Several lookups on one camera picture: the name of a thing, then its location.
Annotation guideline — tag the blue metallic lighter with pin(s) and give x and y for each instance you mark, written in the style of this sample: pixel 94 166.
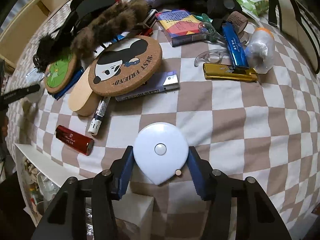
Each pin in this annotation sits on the blue metallic lighter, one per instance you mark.
pixel 237 54

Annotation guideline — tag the white storage box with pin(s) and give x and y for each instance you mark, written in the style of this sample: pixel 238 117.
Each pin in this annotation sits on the white storage box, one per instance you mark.
pixel 133 209

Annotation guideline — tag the checkered bed sheet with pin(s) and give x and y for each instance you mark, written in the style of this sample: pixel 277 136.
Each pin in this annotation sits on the checkered bed sheet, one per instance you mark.
pixel 268 130

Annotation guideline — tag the wooden headboard shelf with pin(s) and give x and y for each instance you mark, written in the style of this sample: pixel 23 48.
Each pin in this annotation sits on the wooden headboard shelf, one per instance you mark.
pixel 21 29

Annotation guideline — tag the clear safety glasses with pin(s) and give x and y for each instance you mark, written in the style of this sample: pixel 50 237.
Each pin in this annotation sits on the clear safety glasses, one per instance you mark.
pixel 213 55

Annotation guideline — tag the green dinosaur cork coaster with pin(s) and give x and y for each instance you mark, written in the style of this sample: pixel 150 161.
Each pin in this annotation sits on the green dinosaur cork coaster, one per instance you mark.
pixel 59 73

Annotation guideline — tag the panda cork coaster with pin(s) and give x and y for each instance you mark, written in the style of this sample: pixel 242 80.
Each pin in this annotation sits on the panda cork coaster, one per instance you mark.
pixel 124 66

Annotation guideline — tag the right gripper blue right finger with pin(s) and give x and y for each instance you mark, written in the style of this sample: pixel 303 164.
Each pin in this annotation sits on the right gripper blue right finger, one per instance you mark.
pixel 201 173

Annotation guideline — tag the white round tape measure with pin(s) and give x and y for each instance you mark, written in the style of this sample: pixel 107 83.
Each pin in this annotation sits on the white round tape measure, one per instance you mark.
pixel 160 149

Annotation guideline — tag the white thread spool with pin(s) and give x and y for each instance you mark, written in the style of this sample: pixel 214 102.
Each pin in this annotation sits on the white thread spool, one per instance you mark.
pixel 260 51

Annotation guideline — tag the brown furry scrunchie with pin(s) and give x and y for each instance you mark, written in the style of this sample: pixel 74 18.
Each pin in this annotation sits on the brown furry scrunchie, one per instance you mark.
pixel 120 17

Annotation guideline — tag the dark red lighter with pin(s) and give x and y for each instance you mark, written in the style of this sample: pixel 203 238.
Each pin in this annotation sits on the dark red lighter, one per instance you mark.
pixel 75 140

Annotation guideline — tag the gold lighter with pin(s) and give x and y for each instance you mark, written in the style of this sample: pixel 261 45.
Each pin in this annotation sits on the gold lighter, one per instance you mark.
pixel 226 72

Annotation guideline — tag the oval wooden board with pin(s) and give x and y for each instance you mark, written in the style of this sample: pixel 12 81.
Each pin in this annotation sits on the oval wooden board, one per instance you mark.
pixel 82 100

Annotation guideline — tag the colourful card box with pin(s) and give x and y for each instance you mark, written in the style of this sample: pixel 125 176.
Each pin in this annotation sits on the colourful card box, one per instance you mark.
pixel 180 27

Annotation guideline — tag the blue lighter under coaster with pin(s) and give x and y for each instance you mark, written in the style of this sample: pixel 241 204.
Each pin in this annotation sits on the blue lighter under coaster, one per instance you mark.
pixel 71 83

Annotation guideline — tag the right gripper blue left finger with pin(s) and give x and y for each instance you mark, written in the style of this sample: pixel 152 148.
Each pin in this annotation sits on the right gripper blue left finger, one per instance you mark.
pixel 121 170

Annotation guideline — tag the white blue pen lighter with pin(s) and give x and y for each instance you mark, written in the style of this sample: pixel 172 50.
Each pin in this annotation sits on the white blue pen lighter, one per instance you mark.
pixel 98 116

